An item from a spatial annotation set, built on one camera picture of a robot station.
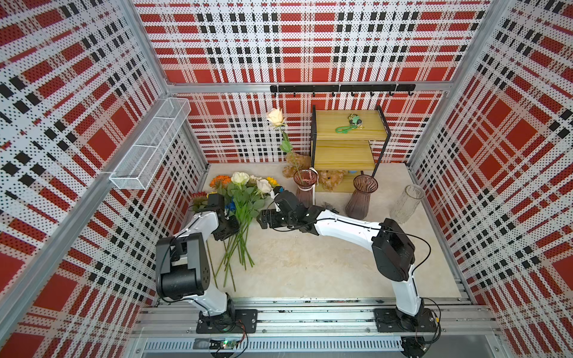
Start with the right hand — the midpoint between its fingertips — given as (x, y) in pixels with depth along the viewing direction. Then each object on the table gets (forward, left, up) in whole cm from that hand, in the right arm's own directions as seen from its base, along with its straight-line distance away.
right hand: (268, 217), depth 85 cm
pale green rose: (+14, +14, -7) cm, 21 cm away
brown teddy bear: (+24, -26, -7) cm, 36 cm away
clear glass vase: (+6, -55, 0) cm, 55 cm away
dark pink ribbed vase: (+8, -37, -4) cm, 38 cm away
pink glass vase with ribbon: (+16, -14, +3) cm, 22 cm away
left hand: (0, +14, -11) cm, 18 cm away
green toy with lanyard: (+32, -34, +20) cm, 51 cm away
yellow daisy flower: (+25, +1, -9) cm, 27 cm away
